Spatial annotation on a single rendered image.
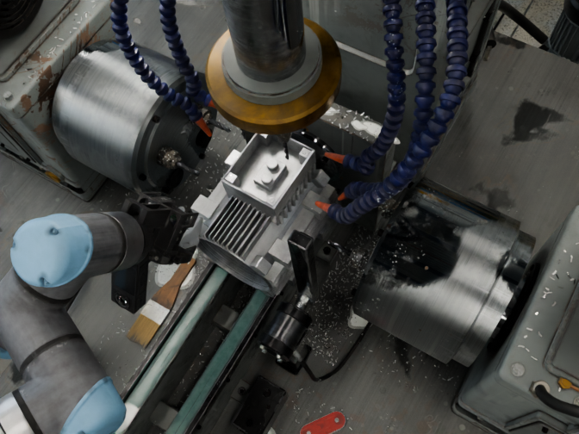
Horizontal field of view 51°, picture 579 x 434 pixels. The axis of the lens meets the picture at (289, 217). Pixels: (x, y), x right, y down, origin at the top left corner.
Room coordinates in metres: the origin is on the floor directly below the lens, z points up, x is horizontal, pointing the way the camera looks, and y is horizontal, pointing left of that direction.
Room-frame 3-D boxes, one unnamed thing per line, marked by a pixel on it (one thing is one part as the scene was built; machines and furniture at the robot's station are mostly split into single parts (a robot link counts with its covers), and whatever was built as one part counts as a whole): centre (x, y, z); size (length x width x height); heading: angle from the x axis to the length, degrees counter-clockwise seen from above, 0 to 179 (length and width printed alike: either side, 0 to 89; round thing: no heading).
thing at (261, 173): (0.47, 0.02, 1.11); 0.12 x 0.11 x 0.07; 138
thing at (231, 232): (0.44, 0.04, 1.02); 0.20 x 0.19 x 0.19; 138
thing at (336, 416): (0.10, 0.01, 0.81); 0.09 x 0.03 x 0.02; 104
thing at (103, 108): (0.71, 0.28, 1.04); 0.37 x 0.25 x 0.25; 49
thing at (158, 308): (0.39, 0.28, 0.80); 0.21 x 0.05 x 0.01; 140
